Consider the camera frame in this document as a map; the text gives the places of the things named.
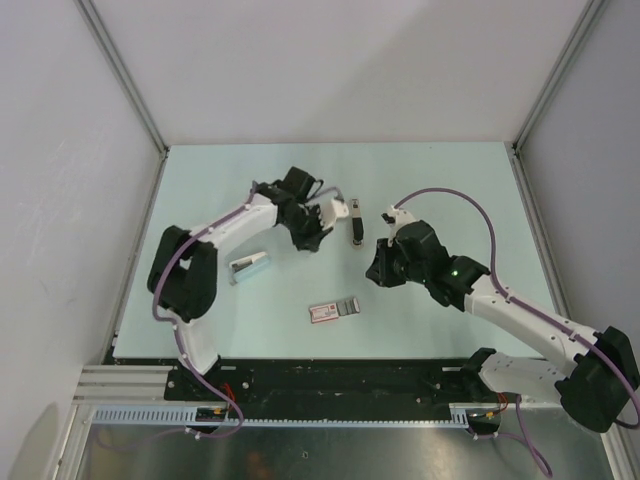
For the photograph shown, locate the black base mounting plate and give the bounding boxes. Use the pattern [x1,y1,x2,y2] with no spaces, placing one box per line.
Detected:
[164,358,499,420]

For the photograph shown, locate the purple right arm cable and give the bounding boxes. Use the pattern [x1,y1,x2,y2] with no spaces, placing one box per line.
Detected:
[392,187,640,476]

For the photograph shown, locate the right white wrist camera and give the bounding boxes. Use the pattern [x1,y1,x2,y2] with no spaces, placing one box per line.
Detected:
[381,206,416,237]

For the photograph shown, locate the right aluminium corner post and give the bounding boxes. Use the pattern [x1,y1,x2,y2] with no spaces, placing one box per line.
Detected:
[511,0,609,153]

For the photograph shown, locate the light blue stapler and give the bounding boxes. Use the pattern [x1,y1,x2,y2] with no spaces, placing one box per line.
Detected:
[229,251,271,285]

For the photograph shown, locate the red white staple box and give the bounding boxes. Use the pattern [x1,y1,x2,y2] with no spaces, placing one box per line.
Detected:
[309,297,361,324]

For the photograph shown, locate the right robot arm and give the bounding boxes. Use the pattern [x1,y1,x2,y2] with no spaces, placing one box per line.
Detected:
[366,210,639,433]

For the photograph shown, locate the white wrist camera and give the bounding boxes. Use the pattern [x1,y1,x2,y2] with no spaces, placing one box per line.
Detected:
[381,206,416,237]
[320,198,350,229]

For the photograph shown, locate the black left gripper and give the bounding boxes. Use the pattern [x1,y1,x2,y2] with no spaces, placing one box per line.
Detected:
[280,203,333,252]

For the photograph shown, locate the left aluminium corner post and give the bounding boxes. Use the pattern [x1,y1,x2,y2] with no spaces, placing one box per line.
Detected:
[73,0,168,154]

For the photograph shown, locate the aluminium corner post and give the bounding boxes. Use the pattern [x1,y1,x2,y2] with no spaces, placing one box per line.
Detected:
[511,0,609,153]
[73,0,168,154]

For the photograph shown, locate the grey slotted cable duct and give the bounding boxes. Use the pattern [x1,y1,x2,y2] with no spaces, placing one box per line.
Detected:
[91,405,469,429]

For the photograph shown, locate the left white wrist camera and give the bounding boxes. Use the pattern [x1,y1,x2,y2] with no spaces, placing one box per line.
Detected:
[320,198,350,229]

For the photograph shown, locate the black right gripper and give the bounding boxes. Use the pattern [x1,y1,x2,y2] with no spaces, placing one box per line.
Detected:
[365,236,429,288]

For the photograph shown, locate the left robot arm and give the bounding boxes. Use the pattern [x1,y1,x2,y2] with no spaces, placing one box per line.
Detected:
[147,167,349,400]

